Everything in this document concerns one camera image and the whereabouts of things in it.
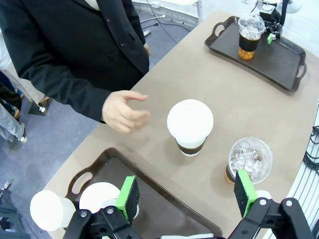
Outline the person's left forearm black sleeve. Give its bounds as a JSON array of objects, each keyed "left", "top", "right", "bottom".
[{"left": 126, "top": 0, "right": 147, "bottom": 45}]

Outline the black mannequin stand base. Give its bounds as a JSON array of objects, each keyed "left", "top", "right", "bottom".
[{"left": 28, "top": 98, "right": 52, "bottom": 117}]

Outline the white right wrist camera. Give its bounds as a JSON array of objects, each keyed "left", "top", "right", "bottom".
[{"left": 260, "top": 0, "right": 278, "bottom": 10}]

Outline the white paper cup white lid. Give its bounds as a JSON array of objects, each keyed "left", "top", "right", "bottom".
[
  {"left": 79, "top": 182, "right": 140, "bottom": 220},
  {"left": 29, "top": 190, "right": 77, "bottom": 232}
]

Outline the bundle of black cables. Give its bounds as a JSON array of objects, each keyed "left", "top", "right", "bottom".
[{"left": 302, "top": 124, "right": 319, "bottom": 176}]

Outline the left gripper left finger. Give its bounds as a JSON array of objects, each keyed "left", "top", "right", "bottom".
[{"left": 63, "top": 175, "right": 142, "bottom": 239}]

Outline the person in black jacket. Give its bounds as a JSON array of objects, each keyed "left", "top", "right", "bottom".
[{"left": 0, "top": 0, "right": 150, "bottom": 85}]

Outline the white floor cable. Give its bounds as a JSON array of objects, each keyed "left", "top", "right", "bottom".
[{"left": 139, "top": 14, "right": 166, "bottom": 24}]

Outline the black floor cable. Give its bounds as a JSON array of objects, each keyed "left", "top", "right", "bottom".
[{"left": 146, "top": 0, "right": 193, "bottom": 32}]

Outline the clear plastic iced coffee cup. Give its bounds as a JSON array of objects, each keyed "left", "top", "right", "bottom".
[
  {"left": 237, "top": 12, "right": 266, "bottom": 60},
  {"left": 224, "top": 136, "right": 274, "bottom": 185}
]

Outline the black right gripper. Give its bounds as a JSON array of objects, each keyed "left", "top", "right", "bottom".
[{"left": 259, "top": 7, "right": 283, "bottom": 45}]

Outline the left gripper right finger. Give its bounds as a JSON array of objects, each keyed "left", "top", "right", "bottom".
[{"left": 229, "top": 169, "right": 314, "bottom": 239}]

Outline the person's right forearm black sleeve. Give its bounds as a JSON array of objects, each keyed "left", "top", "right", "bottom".
[{"left": 14, "top": 57, "right": 113, "bottom": 123}]

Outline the tall white cup black sleeve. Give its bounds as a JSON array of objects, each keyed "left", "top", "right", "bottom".
[{"left": 166, "top": 99, "right": 214, "bottom": 157}]

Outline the person's right hand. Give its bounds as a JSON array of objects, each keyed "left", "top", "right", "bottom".
[{"left": 101, "top": 90, "right": 151, "bottom": 134}]

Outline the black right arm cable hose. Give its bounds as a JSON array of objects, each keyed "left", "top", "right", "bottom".
[{"left": 278, "top": 0, "right": 290, "bottom": 38}]

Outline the dark brown plastic tray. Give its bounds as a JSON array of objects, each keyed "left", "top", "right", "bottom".
[
  {"left": 66, "top": 147, "right": 222, "bottom": 239},
  {"left": 204, "top": 16, "right": 308, "bottom": 92}
]

